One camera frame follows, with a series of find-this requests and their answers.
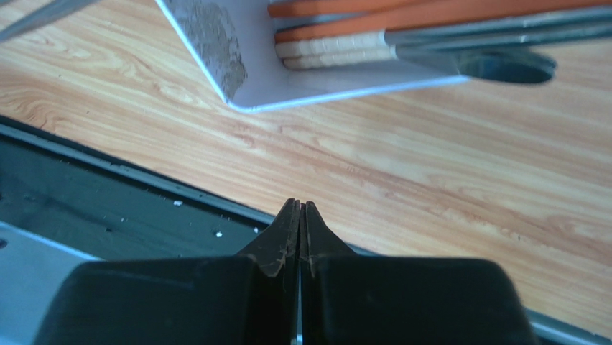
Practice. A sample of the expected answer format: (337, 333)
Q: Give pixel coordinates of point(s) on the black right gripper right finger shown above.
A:
(348, 298)

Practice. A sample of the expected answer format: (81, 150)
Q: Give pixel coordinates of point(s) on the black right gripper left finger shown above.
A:
(246, 298)

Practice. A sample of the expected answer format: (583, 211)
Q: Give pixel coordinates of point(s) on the white compartment organizer box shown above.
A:
(232, 43)

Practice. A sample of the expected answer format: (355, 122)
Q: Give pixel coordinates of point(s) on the iridescent purple knife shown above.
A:
(45, 15)

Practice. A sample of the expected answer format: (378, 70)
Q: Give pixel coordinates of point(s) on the silver utensil in organizer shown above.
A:
(519, 66)

